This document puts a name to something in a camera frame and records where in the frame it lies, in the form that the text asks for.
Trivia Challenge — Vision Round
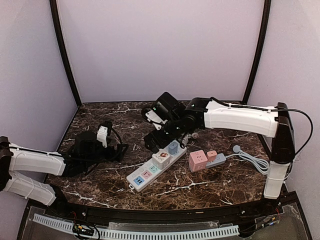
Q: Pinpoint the small blue plug adapter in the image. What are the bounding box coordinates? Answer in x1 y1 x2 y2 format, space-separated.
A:
168 141 179 156

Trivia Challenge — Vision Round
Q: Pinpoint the white cube socket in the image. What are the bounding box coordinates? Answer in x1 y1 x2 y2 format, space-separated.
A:
152 149 171 170

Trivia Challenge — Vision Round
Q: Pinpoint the white multicolour power strip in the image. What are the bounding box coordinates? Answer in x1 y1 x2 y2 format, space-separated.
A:
126 132 199 192

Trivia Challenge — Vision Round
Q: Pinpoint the large pink cube socket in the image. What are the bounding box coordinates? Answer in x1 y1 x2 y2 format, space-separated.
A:
188 150 208 173

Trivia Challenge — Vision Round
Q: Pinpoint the small pink plug adapter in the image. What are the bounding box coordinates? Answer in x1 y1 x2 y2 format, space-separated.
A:
206 150 218 163

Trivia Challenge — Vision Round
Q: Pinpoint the grey-blue power strip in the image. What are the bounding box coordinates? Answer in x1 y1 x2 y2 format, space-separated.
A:
204 153 227 170

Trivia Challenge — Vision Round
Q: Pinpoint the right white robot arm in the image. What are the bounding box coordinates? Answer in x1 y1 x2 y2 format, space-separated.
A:
144 92 299 199

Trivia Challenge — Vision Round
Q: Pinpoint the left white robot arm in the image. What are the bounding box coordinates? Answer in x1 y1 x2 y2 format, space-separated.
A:
0 131 129 206

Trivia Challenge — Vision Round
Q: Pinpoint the small circuit board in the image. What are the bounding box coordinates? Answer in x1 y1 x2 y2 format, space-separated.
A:
72 224 95 236

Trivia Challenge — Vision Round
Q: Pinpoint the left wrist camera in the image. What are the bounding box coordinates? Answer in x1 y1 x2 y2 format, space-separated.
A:
96 121 113 148

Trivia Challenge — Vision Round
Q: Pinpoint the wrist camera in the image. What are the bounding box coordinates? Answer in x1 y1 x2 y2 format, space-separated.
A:
141 107 166 131
96 121 113 148

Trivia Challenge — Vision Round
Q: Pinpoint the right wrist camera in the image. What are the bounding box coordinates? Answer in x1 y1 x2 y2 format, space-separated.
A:
141 107 166 131

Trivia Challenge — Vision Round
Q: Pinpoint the white slotted cable duct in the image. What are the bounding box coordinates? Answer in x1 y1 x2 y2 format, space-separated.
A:
32 213 240 240

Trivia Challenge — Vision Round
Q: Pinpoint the grey power strip cable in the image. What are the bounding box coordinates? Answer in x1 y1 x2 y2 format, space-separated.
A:
224 144 271 175

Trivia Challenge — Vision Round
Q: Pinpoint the black front table rail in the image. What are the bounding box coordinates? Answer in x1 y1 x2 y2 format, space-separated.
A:
42 182 297 225

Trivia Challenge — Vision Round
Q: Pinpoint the left black frame post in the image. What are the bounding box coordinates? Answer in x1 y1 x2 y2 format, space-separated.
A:
49 0 82 108

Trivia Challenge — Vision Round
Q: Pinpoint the black frame post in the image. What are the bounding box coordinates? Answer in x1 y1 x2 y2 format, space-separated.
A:
49 0 82 108
242 0 272 105

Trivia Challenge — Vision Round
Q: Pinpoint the right black frame post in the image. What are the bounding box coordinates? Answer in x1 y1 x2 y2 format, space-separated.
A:
242 0 272 105

